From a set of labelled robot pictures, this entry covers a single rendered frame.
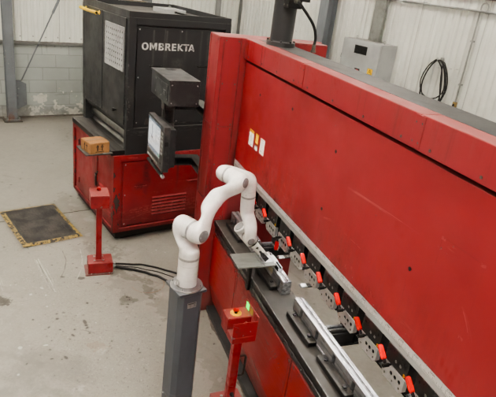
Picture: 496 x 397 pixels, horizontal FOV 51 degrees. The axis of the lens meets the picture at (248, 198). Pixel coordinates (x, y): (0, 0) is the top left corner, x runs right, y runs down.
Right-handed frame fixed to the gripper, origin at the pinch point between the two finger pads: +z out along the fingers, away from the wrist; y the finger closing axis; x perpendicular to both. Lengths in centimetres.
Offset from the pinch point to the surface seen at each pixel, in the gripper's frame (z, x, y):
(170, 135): -64, -3, 103
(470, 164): -93, -73, -145
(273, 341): 18, 28, -46
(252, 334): 10, 35, -38
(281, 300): 11.9, 9.0, -29.7
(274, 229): -14.1, -16.1, -3.1
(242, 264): -8.7, 13.7, -3.2
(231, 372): 31, 63, -31
